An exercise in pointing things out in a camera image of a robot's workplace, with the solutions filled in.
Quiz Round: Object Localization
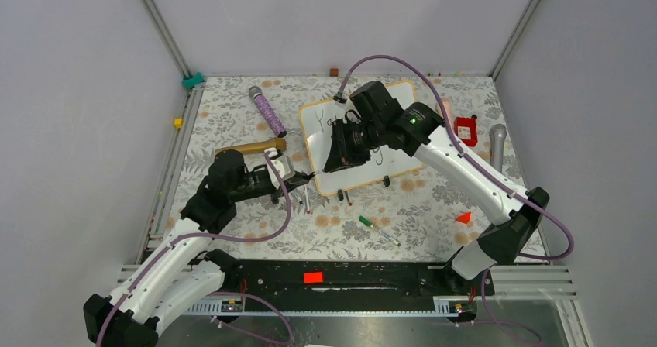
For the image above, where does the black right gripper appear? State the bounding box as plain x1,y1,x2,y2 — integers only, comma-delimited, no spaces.
325,118,385,173

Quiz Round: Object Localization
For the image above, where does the yellow framed whiteboard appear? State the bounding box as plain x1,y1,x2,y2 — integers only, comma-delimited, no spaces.
298,99,423,197

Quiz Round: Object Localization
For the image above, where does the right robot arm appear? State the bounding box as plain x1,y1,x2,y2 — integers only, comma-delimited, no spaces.
322,81,550,294

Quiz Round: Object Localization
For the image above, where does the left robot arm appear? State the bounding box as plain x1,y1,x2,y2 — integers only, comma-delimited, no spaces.
83,148,314,346

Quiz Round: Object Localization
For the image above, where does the magenta capped white marker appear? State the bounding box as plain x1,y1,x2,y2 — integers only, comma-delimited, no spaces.
304,185,311,215

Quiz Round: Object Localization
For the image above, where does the green capped white marker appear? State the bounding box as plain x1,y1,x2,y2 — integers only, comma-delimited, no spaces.
358,216,401,247

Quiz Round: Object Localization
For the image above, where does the purple glitter microphone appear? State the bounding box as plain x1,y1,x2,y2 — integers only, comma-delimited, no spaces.
249,86,287,138

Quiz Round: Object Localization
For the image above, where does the red tape label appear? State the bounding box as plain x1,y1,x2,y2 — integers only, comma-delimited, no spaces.
302,271,324,285

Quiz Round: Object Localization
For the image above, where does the floral table mat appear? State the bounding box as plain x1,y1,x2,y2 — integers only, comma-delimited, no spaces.
157,75,546,263

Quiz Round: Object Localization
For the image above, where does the pink beige microphone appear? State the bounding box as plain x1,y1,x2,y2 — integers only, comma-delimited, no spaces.
436,97,454,125

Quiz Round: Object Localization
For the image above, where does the red box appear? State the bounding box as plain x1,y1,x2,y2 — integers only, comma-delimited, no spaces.
454,115,478,147

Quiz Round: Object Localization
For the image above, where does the red triangular block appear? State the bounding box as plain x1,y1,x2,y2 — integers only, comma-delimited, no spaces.
455,211,472,225

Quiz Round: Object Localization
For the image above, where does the teal corner clip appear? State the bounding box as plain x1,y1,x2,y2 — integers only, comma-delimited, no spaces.
181,72,205,89

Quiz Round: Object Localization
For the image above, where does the silver microphone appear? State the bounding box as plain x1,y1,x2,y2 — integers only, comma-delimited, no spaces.
489,124,507,173

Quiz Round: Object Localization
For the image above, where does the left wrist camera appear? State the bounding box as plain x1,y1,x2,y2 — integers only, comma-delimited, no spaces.
263,147,295,189

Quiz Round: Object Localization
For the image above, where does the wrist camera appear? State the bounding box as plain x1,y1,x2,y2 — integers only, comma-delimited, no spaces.
333,93,347,105
263,147,295,189

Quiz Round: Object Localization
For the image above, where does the whiteboard wire stand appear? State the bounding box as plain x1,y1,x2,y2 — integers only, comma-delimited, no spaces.
336,176,391,205

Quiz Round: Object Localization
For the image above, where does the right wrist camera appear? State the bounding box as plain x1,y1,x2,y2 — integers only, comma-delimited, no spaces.
333,93,347,105

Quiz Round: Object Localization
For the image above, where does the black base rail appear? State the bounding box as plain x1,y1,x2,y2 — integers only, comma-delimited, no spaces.
141,250,497,315

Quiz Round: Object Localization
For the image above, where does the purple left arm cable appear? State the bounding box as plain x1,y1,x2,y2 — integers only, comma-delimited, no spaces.
95,152,296,347

